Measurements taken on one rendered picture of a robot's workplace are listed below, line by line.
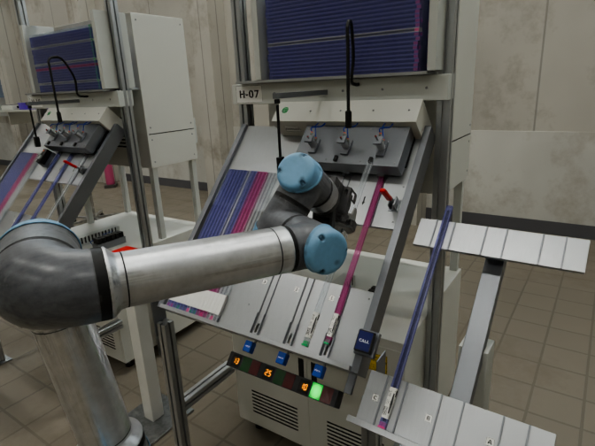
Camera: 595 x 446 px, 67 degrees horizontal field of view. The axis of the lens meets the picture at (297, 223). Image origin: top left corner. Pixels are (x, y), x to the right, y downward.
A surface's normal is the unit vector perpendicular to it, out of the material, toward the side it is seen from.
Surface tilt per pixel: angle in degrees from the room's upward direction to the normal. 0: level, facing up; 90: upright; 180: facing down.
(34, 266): 38
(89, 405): 90
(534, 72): 90
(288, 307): 47
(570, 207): 90
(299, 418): 90
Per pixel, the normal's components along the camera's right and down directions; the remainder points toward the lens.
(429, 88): -0.54, 0.27
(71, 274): 0.23, -0.43
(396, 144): -0.43, -0.45
